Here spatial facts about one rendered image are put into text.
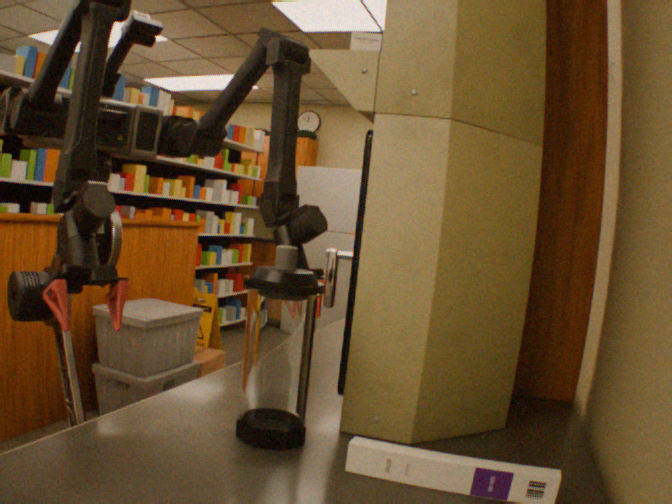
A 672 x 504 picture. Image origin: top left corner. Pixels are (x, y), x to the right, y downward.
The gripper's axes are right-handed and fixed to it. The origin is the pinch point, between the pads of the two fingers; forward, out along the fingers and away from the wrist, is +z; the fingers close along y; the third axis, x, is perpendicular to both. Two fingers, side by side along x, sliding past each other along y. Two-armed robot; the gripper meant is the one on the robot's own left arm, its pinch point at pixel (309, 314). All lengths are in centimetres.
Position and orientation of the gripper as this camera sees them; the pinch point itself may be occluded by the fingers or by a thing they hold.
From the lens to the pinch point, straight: 121.0
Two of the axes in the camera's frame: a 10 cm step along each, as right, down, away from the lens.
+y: 6.6, 0.3, 7.5
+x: -6.9, 4.0, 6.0
